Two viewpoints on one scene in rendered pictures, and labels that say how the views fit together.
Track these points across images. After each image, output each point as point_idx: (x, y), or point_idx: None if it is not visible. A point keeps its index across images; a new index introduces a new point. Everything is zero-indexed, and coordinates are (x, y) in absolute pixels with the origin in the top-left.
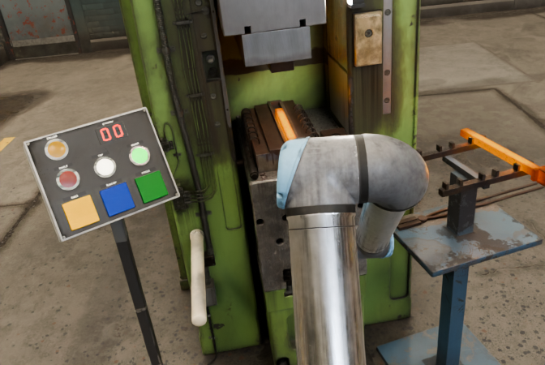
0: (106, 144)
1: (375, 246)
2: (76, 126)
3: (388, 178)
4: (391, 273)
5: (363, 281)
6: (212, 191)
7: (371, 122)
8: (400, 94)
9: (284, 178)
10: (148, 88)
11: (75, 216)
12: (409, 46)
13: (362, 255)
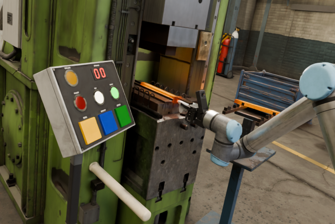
0: (97, 81)
1: (263, 146)
2: (80, 63)
3: None
4: None
5: (192, 186)
6: None
7: (195, 93)
8: (208, 79)
9: (334, 79)
10: (92, 52)
11: (88, 132)
12: (215, 54)
13: (244, 156)
